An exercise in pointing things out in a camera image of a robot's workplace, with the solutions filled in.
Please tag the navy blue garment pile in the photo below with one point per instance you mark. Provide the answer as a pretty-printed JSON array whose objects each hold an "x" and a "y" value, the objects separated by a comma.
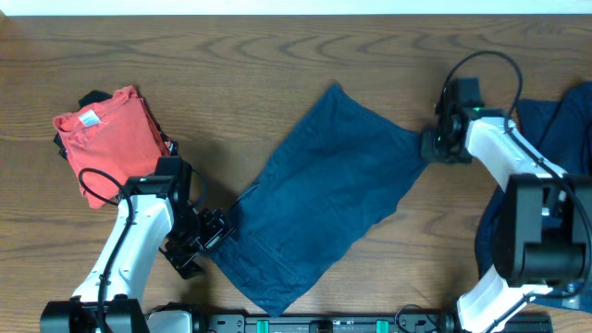
[{"x": 561, "y": 131}]

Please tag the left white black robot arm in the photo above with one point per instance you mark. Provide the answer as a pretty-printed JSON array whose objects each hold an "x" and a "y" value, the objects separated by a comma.
[{"x": 153, "y": 217}]

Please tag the folded black printed garment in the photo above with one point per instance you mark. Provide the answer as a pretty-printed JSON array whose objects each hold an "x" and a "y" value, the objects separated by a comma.
[{"x": 171, "y": 146}]

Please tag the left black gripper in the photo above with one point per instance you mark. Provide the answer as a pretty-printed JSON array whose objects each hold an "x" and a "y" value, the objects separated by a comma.
[{"x": 220, "y": 229}]

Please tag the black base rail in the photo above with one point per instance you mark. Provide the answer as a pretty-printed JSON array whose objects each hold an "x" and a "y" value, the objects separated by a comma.
[{"x": 370, "y": 324}]

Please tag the folded red t-shirt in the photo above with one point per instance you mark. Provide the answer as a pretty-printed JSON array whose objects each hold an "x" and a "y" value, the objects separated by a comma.
[{"x": 114, "y": 136}]

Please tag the navy blue shorts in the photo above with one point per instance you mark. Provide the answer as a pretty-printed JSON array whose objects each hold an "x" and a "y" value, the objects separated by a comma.
[{"x": 340, "y": 171}]

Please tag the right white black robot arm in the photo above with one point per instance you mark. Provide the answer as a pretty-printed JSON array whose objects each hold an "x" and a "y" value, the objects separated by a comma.
[{"x": 543, "y": 238}]

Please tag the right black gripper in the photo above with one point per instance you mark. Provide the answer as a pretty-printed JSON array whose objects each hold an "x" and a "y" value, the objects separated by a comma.
[{"x": 427, "y": 150}]

